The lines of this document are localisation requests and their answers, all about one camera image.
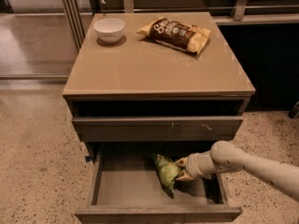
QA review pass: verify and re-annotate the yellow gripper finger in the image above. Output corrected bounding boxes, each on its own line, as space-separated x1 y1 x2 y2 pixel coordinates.
176 170 194 182
175 157 188 168

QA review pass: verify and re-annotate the green jalapeno chip bag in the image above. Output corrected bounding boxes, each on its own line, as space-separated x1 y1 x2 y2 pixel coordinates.
152 153 181 194

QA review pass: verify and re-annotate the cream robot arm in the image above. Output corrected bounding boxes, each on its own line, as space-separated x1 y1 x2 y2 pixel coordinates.
176 141 299 202

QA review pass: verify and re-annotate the closed top drawer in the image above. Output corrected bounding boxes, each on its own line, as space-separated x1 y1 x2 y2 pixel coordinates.
72 116 243 142

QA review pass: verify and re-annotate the open middle drawer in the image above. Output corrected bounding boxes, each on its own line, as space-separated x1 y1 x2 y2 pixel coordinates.
75 147 242 224

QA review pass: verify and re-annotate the grey drawer cabinet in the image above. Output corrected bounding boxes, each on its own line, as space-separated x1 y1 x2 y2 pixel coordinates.
63 12 255 158

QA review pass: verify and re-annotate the brown chip bag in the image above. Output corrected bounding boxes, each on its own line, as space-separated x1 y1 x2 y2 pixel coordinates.
137 17 211 54

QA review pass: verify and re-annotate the dark object at right edge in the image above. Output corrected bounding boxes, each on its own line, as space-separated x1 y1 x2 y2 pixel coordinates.
288 101 299 119

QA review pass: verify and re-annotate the white ceramic bowl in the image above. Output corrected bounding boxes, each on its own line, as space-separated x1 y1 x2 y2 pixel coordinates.
93 18 125 44

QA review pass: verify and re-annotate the metal railing frame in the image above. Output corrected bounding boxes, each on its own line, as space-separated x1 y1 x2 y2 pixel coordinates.
61 0 299 49

